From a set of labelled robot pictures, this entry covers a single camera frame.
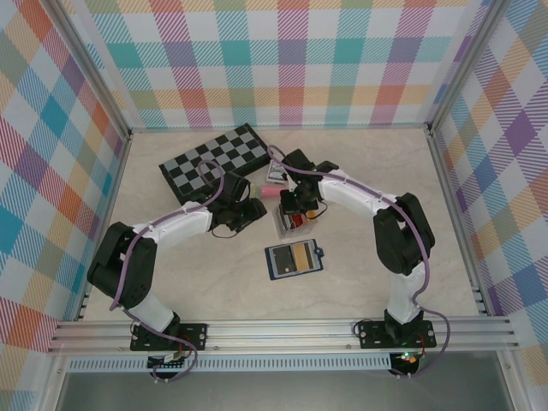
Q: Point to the aluminium frame post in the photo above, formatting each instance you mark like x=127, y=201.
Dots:
x=92, y=64
x=464, y=64

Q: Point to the aluminium side rail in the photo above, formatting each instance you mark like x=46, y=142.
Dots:
x=449, y=192
x=112, y=192

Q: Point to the gold card dark stripe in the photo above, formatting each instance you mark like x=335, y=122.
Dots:
x=312, y=214
x=301, y=259

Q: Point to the dark grey card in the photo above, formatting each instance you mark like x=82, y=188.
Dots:
x=281, y=222

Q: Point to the black controller circuit board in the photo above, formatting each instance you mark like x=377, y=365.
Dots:
x=169, y=363

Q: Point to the dark blue card holder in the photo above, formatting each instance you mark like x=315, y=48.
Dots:
x=268, y=263

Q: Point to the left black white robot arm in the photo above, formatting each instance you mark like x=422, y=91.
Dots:
x=180, y=223

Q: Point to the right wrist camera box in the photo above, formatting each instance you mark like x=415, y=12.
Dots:
x=291, y=185

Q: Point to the short aluminium table rail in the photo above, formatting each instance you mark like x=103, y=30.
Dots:
x=278, y=127

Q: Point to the clear plastic card box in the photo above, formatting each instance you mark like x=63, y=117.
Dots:
x=299, y=232

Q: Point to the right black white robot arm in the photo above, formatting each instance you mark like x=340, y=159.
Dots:
x=355, y=193

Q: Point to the black grey folding chessboard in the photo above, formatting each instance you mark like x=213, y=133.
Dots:
x=197, y=162

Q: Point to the pink toy microphone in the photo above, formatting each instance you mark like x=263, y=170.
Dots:
x=269, y=192

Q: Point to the controller board with lights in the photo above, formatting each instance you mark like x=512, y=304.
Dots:
x=406, y=359

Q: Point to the plain red card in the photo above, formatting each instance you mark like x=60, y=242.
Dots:
x=296, y=221

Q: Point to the long aluminium base rail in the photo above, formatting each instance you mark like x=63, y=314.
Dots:
x=278, y=334

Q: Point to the black card with chip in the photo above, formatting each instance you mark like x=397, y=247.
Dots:
x=283, y=259

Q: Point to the grey metal panel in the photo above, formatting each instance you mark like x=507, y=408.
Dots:
x=278, y=391

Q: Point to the blue playing card box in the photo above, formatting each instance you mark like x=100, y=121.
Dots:
x=274, y=173

